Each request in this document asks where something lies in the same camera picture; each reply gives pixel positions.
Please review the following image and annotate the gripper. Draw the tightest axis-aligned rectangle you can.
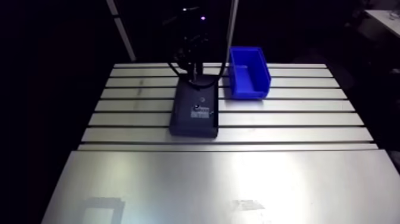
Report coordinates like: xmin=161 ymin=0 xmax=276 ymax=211
xmin=171 ymin=5 xmax=217 ymax=69

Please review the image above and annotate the blue bin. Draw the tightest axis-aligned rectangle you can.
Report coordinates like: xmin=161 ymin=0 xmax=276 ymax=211
xmin=227 ymin=46 xmax=272 ymax=101

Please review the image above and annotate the dark blue-grey tray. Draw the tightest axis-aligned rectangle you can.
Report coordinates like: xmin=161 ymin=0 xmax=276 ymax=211
xmin=168 ymin=76 xmax=220 ymax=139

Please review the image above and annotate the pale desk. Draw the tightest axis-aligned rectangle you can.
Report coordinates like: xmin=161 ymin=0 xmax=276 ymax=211
xmin=365 ymin=9 xmax=400 ymax=39

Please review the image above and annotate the white post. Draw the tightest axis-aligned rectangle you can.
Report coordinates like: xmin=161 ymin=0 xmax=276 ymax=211
xmin=225 ymin=0 xmax=240 ymax=65
xmin=105 ymin=0 xmax=138 ymax=63

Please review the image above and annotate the black cable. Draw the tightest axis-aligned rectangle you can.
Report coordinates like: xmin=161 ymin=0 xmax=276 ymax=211
xmin=166 ymin=46 xmax=227 ymax=91

